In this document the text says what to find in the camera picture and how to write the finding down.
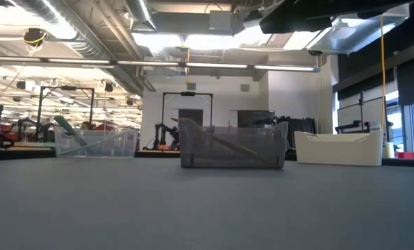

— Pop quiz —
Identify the black window blind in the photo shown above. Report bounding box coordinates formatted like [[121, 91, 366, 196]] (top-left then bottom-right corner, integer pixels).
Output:
[[396, 62, 414, 107]]

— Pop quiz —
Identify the yellow and black cable reel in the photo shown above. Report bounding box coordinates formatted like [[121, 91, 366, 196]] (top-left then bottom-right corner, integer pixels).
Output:
[[22, 26, 47, 47]]

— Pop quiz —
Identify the thin orange utensil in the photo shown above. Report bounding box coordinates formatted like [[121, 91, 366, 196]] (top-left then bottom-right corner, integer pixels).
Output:
[[189, 119, 276, 167]]

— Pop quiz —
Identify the wide black rig frame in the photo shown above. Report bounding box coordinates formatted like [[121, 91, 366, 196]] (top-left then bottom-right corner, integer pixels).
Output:
[[35, 85, 96, 142]]

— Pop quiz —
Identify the smoky dark plastic bin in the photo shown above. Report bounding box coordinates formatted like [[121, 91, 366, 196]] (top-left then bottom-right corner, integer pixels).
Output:
[[177, 117, 289, 170]]

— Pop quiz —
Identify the black stand with equipment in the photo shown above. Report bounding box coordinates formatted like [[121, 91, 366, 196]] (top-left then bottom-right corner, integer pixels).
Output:
[[334, 91, 372, 135]]

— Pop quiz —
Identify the yellow hanging cable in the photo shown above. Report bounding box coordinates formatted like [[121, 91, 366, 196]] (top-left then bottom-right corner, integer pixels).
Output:
[[380, 15, 386, 132]]

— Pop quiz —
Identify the black draped equipment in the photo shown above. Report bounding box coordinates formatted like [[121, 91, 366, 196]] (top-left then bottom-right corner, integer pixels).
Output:
[[275, 116, 317, 140]]

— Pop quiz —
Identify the grey table mat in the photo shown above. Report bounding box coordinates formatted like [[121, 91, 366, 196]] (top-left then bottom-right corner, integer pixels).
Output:
[[0, 156, 414, 250]]

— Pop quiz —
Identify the long ceiling light strip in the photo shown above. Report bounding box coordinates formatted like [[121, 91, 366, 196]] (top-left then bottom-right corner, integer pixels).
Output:
[[0, 54, 321, 73]]

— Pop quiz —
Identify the grey ceiling box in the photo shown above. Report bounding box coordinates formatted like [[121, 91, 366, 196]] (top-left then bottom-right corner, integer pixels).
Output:
[[208, 9, 233, 35]]

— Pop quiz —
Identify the white plastic bin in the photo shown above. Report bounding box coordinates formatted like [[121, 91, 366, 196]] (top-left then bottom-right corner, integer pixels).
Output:
[[293, 130, 384, 167]]

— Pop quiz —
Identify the white cylinder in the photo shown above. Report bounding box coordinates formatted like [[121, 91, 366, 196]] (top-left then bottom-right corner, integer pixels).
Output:
[[383, 141, 396, 160]]

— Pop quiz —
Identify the black rig frame with camera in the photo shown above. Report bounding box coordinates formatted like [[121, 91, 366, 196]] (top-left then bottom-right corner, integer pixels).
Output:
[[160, 91, 214, 135]]

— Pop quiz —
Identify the black wall screen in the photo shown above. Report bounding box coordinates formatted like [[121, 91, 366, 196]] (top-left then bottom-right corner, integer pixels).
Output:
[[237, 110, 276, 127]]

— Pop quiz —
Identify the clear plastic bin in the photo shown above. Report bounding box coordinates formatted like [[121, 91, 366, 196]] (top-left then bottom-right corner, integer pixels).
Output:
[[53, 125, 140, 159]]

